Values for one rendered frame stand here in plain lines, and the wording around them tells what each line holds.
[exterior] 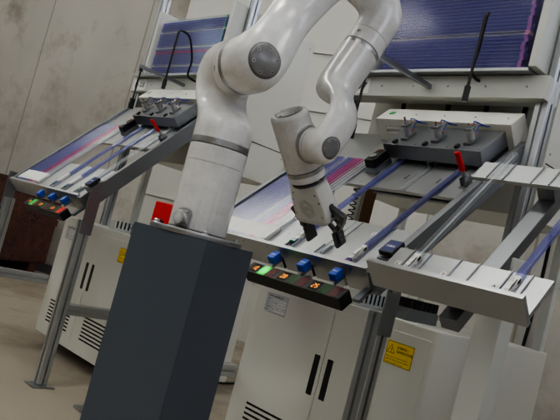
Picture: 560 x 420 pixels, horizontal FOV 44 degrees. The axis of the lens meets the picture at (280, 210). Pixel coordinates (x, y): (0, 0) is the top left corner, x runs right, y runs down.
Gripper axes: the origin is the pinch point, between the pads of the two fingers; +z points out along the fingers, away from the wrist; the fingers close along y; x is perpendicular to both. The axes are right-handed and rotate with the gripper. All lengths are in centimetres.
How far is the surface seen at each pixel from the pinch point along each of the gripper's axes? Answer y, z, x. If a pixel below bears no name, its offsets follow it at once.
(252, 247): -33.7, 11.0, 2.3
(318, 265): -8.2, 10.9, 2.3
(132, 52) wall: -450, 23, 224
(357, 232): -8.1, 10.2, 17.5
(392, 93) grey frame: -40, -3, 78
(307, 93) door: -276, 73, 254
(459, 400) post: 33.5, 30.6, -5.2
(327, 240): -13.7, 10.2, 11.8
